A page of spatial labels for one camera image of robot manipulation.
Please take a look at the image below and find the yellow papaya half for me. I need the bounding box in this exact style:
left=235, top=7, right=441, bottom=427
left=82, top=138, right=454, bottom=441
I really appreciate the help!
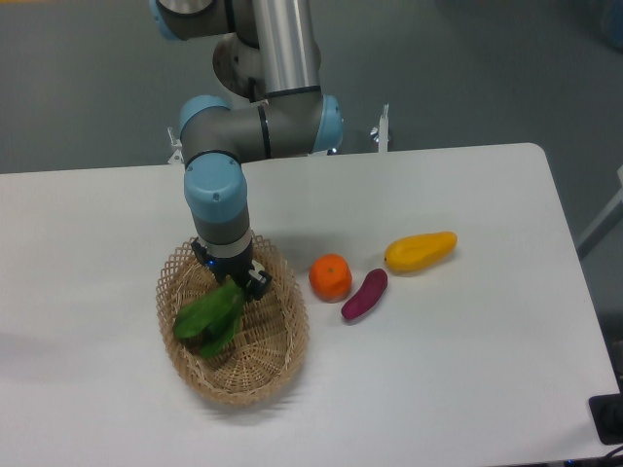
left=384, top=232, right=458, bottom=273

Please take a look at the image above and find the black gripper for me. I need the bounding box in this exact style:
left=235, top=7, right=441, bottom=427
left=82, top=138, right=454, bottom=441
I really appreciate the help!
left=191, top=238, right=273, bottom=301

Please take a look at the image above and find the woven wicker basket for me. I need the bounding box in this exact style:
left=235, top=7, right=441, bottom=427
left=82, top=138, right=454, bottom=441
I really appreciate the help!
left=156, top=234, right=309, bottom=406

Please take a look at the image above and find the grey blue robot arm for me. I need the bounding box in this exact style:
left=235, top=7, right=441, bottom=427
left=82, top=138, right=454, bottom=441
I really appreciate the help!
left=150, top=1, right=343, bottom=301

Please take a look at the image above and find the purple sweet potato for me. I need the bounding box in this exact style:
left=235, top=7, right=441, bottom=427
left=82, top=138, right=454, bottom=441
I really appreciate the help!
left=342, top=269, right=388, bottom=321

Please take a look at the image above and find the white table leg right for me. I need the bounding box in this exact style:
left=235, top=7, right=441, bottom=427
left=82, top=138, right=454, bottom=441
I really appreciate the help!
left=575, top=167, right=622, bottom=261

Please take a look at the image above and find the orange tangerine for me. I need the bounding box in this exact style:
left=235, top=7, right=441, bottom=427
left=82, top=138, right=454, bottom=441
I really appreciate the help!
left=308, top=253, right=352, bottom=303

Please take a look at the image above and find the black box at table edge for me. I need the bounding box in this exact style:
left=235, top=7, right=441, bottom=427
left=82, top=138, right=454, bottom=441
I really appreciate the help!
left=588, top=393, right=622, bottom=446

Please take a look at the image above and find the green bok choy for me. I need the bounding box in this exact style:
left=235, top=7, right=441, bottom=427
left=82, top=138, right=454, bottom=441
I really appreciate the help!
left=173, top=280, right=246, bottom=358

